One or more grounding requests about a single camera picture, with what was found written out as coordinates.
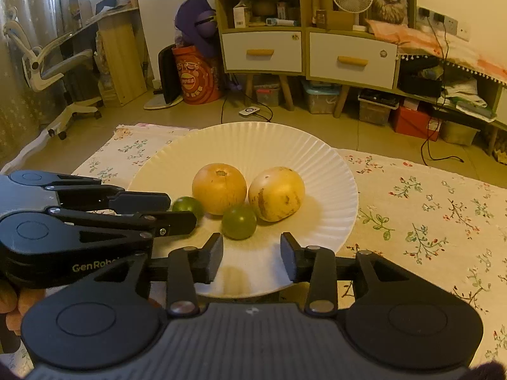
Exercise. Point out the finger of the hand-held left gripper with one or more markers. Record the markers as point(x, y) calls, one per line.
point(138, 202)
point(174, 221)

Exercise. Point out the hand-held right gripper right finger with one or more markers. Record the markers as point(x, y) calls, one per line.
point(287, 257)

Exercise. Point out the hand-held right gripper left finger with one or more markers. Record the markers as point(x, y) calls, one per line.
point(216, 257)

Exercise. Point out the small green citrus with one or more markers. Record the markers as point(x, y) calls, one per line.
point(239, 221)
point(188, 205)

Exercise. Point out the large round yellow fruit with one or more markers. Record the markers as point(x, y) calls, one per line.
point(218, 190)

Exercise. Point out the large spotted yellow fruit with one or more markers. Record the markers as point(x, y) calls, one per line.
point(277, 194)

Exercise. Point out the white ribbed plate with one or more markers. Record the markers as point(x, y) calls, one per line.
point(257, 150)

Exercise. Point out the person's left hand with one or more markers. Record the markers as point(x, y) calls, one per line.
point(12, 301)

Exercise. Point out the white oval board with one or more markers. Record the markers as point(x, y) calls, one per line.
point(158, 104)

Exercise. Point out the black flat panel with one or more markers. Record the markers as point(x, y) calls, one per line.
point(168, 75)

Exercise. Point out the small white floor device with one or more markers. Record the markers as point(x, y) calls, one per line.
point(249, 112)

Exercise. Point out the red-orange printed bag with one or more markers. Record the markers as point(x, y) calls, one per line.
point(194, 79)

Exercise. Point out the floral tablecloth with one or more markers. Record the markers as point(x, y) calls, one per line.
point(416, 213)

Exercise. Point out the wooden desk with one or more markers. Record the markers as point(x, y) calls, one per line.
point(119, 59)

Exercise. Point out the white office chair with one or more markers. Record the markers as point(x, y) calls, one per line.
point(59, 67)

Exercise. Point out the patterned curtain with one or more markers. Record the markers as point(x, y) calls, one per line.
point(16, 87)

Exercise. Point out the clear box with teal lid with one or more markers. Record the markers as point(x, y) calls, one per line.
point(321, 101)

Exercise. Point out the clear box with dark lid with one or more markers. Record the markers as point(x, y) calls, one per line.
point(374, 113)

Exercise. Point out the purple plush toy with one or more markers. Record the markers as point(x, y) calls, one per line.
point(194, 19)

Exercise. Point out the white cabinet drawer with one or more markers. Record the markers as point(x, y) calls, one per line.
point(324, 47)
point(277, 43)

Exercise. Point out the plain clear storage box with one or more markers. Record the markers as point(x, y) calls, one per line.
point(457, 132)

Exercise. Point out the white carton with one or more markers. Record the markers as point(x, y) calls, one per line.
point(241, 16)

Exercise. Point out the black bag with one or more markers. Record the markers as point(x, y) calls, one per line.
point(420, 83)

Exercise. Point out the white infrared thermometer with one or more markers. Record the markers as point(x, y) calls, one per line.
point(281, 21)

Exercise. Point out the brown round pot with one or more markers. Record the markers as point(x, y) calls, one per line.
point(264, 10)

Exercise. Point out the brown lattice object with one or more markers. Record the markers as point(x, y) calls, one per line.
point(500, 146)

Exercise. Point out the pile of folded papers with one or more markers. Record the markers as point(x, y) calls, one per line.
point(467, 95)

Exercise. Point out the cardboard box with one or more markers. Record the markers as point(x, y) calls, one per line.
point(336, 19)

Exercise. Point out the wooden cabinet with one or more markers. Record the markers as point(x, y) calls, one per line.
point(304, 8)

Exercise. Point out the pink fringed cloth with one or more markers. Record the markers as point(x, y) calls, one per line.
point(435, 47)

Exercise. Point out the low wooden shelf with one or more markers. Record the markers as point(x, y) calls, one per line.
point(489, 95)

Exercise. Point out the white wall outlet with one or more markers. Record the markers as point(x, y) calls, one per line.
point(449, 23)

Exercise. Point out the white wall switch plate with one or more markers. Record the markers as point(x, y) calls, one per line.
point(464, 33)

